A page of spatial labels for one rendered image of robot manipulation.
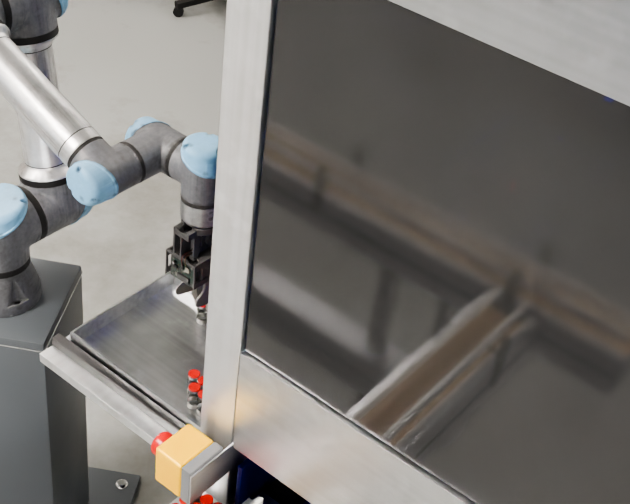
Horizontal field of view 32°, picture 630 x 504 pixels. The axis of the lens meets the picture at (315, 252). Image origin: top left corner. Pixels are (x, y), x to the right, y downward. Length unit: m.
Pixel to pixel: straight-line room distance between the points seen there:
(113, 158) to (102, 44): 3.03
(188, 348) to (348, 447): 0.60
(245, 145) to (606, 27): 0.50
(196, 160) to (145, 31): 3.16
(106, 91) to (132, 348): 2.56
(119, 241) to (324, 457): 2.23
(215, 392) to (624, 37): 0.87
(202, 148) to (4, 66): 0.36
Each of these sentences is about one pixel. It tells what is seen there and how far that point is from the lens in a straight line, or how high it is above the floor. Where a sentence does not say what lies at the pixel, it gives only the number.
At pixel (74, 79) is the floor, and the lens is 4.54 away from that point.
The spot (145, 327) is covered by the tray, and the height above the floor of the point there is 0.88.
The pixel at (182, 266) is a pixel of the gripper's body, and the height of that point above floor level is 1.06.
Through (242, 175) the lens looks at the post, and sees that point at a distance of 1.35.
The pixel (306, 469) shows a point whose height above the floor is 1.08.
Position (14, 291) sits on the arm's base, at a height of 0.84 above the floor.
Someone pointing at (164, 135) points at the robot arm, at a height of 1.27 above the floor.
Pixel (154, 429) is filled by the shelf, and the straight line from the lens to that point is 1.86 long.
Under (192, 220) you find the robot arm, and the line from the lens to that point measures 1.85.
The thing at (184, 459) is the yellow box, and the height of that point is 1.03.
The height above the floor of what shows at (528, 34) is 1.83.
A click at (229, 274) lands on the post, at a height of 1.34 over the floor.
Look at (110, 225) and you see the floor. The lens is 3.73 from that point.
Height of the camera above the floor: 2.26
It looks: 38 degrees down
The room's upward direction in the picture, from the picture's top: 8 degrees clockwise
